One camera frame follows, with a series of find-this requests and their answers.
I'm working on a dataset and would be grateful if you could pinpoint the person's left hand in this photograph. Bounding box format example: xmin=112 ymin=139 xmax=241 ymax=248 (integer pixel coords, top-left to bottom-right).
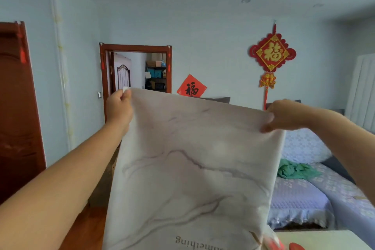
xmin=105 ymin=88 xmax=134 ymax=136

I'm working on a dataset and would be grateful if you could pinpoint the person's right hand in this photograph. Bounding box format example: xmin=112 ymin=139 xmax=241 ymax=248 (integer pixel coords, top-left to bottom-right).
xmin=260 ymin=99 xmax=309 ymax=134

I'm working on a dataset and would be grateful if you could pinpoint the plain white tablecloth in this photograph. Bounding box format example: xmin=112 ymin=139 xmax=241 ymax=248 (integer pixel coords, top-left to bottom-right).
xmin=102 ymin=86 xmax=287 ymax=250

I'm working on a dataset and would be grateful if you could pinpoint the person's right forearm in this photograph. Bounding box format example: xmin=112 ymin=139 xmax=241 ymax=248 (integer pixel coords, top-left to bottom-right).
xmin=301 ymin=105 xmax=375 ymax=207

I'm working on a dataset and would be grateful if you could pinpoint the person's left forearm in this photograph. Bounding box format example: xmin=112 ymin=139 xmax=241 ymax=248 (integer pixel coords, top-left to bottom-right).
xmin=0 ymin=123 xmax=130 ymax=250

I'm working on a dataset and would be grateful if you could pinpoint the grey pillow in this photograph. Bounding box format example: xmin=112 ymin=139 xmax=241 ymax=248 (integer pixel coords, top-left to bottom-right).
xmin=264 ymin=99 xmax=303 ymax=110
xmin=198 ymin=96 xmax=232 ymax=105
xmin=321 ymin=155 xmax=357 ymax=185

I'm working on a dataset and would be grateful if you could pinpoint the brown panelled inner door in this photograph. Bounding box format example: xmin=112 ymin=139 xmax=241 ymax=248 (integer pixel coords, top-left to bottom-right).
xmin=112 ymin=52 xmax=132 ymax=93

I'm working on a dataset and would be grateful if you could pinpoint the cluttered storage shelf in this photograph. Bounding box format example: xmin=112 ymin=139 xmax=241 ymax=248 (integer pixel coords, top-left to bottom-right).
xmin=144 ymin=53 xmax=168 ymax=93

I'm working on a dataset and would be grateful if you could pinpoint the green blanket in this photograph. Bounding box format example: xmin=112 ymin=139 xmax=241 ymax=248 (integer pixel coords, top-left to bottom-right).
xmin=276 ymin=158 xmax=323 ymax=180

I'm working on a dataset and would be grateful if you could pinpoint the red gold knot decoration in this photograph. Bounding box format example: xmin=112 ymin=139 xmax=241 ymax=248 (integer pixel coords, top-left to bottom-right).
xmin=248 ymin=23 xmax=298 ymax=112

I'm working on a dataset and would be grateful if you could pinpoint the red diamond paper poster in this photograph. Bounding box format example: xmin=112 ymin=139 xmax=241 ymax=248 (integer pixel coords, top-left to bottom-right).
xmin=176 ymin=73 xmax=208 ymax=98

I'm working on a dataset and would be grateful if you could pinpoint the olive brown perforated box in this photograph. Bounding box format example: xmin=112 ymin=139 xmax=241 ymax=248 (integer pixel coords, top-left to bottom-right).
xmin=87 ymin=147 xmax=121 ymax=209

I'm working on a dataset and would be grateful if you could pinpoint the purple quilted sofa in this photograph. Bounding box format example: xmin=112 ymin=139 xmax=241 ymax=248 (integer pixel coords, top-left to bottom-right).
xmin=267 ymin=127 xmax=375 ymax=230

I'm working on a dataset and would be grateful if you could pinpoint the dark brown wooden door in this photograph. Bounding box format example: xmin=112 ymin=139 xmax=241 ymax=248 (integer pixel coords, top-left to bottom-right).
xmin=0 ymin=20 xmax=47 ymax=204

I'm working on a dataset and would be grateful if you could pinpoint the cream marble table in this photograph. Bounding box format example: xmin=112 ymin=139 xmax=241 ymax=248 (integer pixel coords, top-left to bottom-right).
xmin=273 ymin=230 xmax=373 ymax=250

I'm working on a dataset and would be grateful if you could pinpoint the red brown doorway frame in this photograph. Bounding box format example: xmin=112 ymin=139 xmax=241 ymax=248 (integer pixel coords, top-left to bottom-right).
xmin=99 ymin=43 xmax=173 ymax=122

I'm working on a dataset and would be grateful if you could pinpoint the white wall radiator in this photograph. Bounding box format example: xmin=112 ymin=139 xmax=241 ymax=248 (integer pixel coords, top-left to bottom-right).
xmin=344 ymin=53 xmax=375 ymax=134

